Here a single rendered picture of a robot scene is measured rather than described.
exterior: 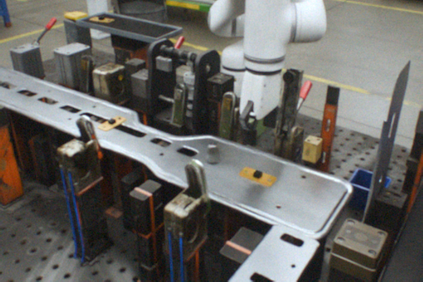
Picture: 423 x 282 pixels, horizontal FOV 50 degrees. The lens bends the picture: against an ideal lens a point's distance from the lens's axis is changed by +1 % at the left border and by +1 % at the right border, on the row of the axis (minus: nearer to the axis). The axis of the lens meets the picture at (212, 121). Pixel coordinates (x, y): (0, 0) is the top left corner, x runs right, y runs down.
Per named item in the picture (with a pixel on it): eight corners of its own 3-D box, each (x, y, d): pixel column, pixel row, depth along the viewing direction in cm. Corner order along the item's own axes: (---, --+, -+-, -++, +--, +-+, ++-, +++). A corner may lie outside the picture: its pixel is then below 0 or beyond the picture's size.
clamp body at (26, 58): (22, 135, 182) (2, 49, 165) (46, 124, 190) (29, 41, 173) (38, 142, 178) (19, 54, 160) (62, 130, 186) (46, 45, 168)
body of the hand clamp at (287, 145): (265, 236, 132) (272, 131, 115) (276, 223, 137) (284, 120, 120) (284, 245, 129) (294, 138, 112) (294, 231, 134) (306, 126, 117)
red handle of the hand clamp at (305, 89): (276, 127, 113) (301, 77, 119) (277, 131, 115) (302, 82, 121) (291, 131, 111) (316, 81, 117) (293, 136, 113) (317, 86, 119)
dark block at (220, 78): (207, 199, 147) (206, 78, 127) (218, 188, 152) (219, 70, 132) (219, 204, 144) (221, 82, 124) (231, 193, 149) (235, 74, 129)
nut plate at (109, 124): (106, 131, 125) (106, 128, 124) (96, 128, 127) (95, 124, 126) (127, 119, 131) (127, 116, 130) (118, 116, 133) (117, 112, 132)
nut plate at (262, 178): (238, 175, 107) (238, 170, 106) (245, 167, 110) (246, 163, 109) (270, 187, 103) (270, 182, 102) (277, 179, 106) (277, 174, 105)
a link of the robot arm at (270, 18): (286, 45, 95) (242, 45, 95) (292, -20, 89) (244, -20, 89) (293, 59, 88) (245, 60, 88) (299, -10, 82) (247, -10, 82)
